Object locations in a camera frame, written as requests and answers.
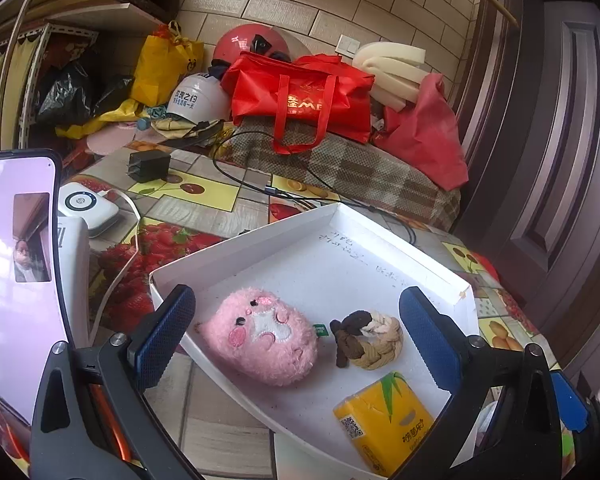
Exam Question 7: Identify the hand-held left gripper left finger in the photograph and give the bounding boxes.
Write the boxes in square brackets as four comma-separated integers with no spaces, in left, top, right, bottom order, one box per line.
[30,284,203,480]

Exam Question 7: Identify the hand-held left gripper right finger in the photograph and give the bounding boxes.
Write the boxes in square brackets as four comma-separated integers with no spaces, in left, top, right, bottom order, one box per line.
[399,286,566,480]

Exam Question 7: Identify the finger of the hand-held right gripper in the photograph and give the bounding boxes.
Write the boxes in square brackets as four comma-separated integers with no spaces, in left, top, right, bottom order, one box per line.
[550,371,592,433]

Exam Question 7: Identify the braided rope toy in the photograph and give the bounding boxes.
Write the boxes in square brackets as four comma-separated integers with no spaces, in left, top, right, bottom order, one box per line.
[329,309,405,372]

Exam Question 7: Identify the yellow tissue pack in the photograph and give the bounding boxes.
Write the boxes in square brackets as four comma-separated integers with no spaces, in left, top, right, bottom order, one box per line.
[332,371,436,478]

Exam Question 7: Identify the pink plush toy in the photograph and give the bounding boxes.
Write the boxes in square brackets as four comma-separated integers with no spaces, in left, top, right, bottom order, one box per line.
[195,287,330,386]

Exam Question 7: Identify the white cardboard tray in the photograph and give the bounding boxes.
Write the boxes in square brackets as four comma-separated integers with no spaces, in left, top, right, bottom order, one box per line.
[149,201,481,478]

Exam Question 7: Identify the red printed bag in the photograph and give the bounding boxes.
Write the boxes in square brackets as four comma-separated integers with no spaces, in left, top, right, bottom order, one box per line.
[472,254,502,282]

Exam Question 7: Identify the white plastic case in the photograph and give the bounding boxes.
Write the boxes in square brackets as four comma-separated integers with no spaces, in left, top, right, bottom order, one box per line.
[55,215,92,347]

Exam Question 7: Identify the fruit print tablecloth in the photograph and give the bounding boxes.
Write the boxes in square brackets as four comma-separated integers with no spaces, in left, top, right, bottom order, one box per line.
[0,142,581,480]

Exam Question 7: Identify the white portable charger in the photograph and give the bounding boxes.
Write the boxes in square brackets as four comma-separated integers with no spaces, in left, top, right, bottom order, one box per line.
[58,182,122,239]

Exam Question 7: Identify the smartphone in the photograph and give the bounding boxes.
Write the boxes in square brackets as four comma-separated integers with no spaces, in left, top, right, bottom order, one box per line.
[0,148,76,428]

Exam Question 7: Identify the black power adapter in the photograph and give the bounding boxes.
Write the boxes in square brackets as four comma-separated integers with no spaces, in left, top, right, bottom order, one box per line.
[128,150,172,184]

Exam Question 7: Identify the plaid cushion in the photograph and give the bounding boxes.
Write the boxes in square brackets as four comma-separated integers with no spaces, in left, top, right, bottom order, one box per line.
[230,117,462,233]

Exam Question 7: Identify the red non-woven bag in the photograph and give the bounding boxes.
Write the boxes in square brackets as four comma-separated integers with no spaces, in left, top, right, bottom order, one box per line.
[375,74,470,192]

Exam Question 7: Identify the dark brown door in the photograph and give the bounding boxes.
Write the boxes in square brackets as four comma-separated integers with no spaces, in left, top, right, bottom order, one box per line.
[452,0,600,411]

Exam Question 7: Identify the yellow cloth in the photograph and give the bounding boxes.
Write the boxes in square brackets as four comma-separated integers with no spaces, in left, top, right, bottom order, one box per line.
[55,100,146,138]

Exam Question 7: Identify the white helmet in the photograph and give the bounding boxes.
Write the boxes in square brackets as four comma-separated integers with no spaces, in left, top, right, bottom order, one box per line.
[166,72,238,126]

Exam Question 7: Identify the black plastic bag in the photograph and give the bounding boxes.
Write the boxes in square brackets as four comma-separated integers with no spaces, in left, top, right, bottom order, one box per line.
[35,57,133,126]

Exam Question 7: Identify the yellow shopping bag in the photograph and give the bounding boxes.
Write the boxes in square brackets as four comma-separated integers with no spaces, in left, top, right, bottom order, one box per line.
[130,21,205,108]

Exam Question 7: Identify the red tote bag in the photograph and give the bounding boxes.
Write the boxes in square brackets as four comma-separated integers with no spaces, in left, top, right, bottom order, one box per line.
[220,52,376,156]

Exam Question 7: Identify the white foam pads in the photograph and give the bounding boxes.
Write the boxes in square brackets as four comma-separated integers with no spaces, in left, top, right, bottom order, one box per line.
[352,42,428,111]

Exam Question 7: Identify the red helmet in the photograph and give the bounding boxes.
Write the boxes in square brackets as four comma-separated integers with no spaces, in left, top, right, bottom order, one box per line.
[212,23,292,68]

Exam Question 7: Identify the wooden shelf rack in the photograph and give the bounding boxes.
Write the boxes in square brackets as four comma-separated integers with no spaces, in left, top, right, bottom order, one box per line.
[0,0,163,153]

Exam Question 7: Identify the metal pipe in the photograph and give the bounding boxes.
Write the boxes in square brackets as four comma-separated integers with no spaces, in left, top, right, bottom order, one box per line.
[0,0,56,128]

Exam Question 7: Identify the black cable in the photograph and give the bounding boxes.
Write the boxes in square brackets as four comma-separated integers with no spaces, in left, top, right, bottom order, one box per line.
[211,131,418,247]

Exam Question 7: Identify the white wall switch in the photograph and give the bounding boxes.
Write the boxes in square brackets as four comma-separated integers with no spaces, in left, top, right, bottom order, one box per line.
[335,34,363,58]

